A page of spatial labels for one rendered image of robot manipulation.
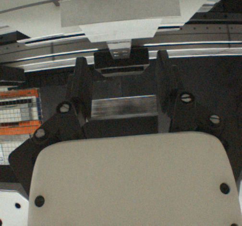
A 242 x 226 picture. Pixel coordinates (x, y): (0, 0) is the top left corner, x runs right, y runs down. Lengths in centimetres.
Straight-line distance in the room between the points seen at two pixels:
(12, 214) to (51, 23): 22
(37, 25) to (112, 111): 12
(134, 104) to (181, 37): 30
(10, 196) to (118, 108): 17
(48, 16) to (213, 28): 43
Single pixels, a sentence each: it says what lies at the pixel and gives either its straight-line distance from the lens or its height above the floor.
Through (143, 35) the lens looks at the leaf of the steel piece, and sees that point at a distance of 26.
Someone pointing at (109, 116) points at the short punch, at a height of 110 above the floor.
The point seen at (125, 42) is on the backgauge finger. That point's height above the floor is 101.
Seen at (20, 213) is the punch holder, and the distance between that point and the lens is 27.
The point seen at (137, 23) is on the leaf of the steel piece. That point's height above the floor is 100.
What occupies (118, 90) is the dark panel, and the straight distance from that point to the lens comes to 73.
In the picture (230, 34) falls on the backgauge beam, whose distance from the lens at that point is 55.
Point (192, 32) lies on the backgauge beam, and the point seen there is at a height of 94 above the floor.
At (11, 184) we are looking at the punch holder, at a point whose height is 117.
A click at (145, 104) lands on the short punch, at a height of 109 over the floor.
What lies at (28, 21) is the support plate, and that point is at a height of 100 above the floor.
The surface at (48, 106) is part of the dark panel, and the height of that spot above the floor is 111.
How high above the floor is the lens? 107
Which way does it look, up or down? 5 degrees up
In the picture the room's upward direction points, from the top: 175 degrees clockwise
